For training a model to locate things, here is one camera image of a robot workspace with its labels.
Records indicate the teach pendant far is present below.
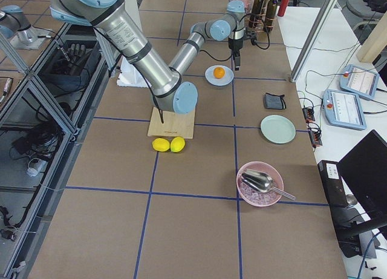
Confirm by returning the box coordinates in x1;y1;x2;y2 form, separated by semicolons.
339;64;380;100

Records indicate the light blue plate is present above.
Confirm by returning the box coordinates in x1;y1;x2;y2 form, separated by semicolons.
205;65;234;87

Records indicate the grey folded cloth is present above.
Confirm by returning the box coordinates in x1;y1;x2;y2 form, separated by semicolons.
264;93;287;110

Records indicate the aluminium frame post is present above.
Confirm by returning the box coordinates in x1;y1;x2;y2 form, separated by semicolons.
290;0;338;82

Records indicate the metal scoop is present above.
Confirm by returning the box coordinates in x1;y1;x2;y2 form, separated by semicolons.
241;169;296;201

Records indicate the red cylinder bottle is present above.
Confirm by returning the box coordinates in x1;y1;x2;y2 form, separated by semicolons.
277;0;290;17

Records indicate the teach pendant near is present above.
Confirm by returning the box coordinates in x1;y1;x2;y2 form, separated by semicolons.
322;89;366;130

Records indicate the dark wine bottle front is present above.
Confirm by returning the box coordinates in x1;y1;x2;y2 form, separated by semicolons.
264;0;278;33

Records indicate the black computer box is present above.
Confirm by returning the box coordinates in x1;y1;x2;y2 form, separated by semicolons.
317;160;348;208

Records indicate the white camera pole base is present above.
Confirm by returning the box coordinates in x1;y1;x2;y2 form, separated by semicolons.
117;0;146;87

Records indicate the light green plate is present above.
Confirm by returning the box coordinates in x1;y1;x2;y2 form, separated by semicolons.
261;115;296;144

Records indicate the yellow lemon far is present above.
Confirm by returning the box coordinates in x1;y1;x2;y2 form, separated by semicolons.
152;138;171;152

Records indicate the pink bowl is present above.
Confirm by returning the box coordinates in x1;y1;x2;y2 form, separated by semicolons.
236;162;284;207

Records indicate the bamboo cutting board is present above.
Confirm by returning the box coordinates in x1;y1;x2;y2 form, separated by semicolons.
148;107;195;139

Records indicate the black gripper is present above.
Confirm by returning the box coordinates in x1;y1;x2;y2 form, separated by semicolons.
228;38;244;70

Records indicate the copper wire bottle rack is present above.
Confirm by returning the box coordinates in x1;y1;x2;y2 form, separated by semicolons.
254;11;266;31

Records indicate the dark wine bottle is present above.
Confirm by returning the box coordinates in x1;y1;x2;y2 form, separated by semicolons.
264;0;278;33
248;0;264;28

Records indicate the orange fruit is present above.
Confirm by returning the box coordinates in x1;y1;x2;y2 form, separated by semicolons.
213;67;226;79

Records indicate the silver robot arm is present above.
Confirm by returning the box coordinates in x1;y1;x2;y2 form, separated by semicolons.
50;0;245;114
1;5;45;50

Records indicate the yellow lemon near board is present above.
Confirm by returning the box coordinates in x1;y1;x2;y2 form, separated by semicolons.
170;137;186;153

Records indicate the teach pendant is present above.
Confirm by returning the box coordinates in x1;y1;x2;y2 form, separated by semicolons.
322;89;366;130
339;64;380;100

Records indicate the dark wine bottle middle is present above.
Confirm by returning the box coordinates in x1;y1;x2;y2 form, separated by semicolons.
248;0;264;28

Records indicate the black monitor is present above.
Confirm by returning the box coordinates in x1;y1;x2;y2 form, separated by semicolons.
338;130;386;214

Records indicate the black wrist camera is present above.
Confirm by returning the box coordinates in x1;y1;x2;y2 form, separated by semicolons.
244;31;258;45

